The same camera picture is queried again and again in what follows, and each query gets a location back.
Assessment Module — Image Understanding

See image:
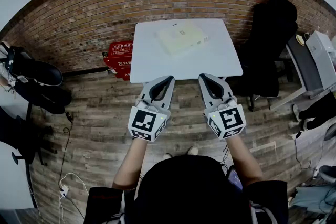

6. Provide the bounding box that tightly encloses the black fabric office chair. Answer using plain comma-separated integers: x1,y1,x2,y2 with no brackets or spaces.
230,0,299,112

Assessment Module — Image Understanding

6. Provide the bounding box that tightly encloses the white cable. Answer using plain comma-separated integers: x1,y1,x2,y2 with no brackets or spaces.
58,172,90,224

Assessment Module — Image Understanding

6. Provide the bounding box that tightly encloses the white square table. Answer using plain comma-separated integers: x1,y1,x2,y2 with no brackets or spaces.
130,18,244,84

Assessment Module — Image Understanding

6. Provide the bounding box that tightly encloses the white box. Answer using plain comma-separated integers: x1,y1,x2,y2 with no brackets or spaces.
306,30,336,90

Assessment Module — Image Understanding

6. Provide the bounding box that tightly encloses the person's left forearm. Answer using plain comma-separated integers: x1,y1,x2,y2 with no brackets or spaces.
112,136,148,191

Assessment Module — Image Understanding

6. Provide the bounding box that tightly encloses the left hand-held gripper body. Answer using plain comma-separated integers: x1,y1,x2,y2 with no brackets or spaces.
128,97,172,143

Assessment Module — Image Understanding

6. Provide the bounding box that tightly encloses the black power adapter cable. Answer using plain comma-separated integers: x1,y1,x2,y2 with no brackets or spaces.
292,130,317,173
59,112,75,187

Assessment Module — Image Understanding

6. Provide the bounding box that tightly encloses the pale yellow cloth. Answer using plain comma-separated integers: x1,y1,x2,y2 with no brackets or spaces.
156,20,211,56

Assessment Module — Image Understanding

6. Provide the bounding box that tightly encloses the person's black shirt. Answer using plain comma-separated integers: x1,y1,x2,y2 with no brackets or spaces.
83,154,289,224

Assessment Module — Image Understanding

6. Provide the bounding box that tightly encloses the red fire extinguisher box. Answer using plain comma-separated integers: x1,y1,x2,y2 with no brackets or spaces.
102,41,134,81

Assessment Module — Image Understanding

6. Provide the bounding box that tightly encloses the white power strip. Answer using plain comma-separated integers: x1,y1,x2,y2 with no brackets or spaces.
59,184,70,198

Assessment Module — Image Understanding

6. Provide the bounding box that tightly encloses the black phone with lit screen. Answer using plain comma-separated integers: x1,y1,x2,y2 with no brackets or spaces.
226,165,244,191

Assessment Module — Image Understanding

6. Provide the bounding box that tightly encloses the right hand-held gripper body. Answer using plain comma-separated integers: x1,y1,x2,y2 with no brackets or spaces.
204,95,247,140

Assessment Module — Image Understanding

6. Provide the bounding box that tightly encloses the grey shoulder strap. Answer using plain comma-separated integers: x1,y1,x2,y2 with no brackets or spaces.
111,188,128,224
249,201,278,224

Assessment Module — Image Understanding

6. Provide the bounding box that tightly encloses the glossy black office chair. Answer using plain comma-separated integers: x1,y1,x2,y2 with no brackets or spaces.
10,46,73,166

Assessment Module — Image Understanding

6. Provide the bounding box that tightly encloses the person's right forearm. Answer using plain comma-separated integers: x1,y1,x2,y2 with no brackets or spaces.
225,135,264,187

